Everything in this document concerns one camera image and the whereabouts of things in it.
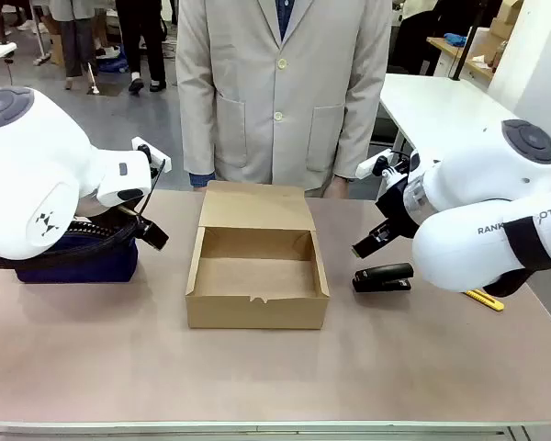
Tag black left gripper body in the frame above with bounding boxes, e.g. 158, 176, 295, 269
75, 195, 142, 225

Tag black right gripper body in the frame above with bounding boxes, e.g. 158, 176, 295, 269
375, 176, 420, 241

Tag brown cardboard box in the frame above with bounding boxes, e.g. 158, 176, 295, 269
185, 179, 331, 331

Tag person's right forearm beige sleeve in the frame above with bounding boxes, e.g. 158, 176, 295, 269
175, 82, 218, 188

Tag person's left forearm beige sleeve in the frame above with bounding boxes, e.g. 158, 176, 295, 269
333, 73, 390, 183

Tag black stapler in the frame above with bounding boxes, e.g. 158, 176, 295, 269
351, 263, 415, 295

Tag navy blue zipper bag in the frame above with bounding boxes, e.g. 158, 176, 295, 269
15, 219, 140, 285

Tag large white table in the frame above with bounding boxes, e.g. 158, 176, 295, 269
378, 72, 521, 155

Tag yellow utility knife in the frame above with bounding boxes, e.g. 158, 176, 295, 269
464, 288, 506, 314

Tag blue floor object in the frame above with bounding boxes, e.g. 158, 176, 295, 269
95, 48, 130, 75

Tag person torso beige jacket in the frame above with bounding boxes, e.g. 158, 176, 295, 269
174, 0, 393, 199

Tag wooden desk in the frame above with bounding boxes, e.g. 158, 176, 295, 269
426, 35, 495, 84

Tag black stand pole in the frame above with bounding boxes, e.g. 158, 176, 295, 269
448, 25, 482, 83

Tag bystander in black trousers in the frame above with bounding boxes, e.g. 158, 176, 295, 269
114, 0, 168, 95

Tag stacked cardboard boxes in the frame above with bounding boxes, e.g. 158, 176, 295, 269
488, 0, 525, 41

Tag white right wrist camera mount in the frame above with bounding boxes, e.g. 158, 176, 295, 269
354, 149, 410, 183

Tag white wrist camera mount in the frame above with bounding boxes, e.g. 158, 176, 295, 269
354, 149, 410, 183
130, 136, 173, 175

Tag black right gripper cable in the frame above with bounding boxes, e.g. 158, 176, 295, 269
388, 150, 422, 178

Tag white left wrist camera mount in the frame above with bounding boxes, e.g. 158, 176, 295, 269
130, 136, 173, 175

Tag black strap on arm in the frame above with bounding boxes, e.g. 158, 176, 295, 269
503, 213, 551, 272

